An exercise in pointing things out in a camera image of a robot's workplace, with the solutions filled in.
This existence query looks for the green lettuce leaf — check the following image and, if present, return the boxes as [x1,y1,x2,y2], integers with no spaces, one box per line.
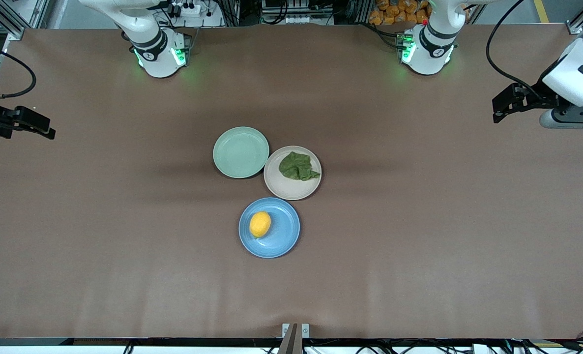
[278,151,321,182]

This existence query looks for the yellow lemon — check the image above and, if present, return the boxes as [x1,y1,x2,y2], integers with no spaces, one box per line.
[250,211,272,238]

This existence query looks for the orange snack pile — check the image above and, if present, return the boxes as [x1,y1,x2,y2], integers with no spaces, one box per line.
[369,0,432,26]

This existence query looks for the white power strip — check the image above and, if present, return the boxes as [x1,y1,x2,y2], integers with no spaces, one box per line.
[170,0,204,18]

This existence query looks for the mint green plate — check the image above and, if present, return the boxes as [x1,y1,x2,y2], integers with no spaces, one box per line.
[213,126,270,179]

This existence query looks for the beige plate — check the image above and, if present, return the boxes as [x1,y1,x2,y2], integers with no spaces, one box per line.
[263,146,322,201]

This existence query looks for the blue plate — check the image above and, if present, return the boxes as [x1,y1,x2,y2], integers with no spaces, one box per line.
[238,197,301,259]

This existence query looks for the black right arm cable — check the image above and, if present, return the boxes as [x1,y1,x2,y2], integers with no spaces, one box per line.
[0,42,37,99]

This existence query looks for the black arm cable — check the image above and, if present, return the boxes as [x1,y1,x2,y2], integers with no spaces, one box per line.
[0,42,37,99]
[486,0,548,99]

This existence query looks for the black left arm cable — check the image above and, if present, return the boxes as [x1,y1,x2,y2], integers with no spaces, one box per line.
[486,0,548,99]

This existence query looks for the table edge rail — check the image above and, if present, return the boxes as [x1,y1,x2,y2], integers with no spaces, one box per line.
[0,337,583,348]

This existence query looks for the brown camera post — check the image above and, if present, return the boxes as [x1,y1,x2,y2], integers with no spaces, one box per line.
[278,323,303,354]

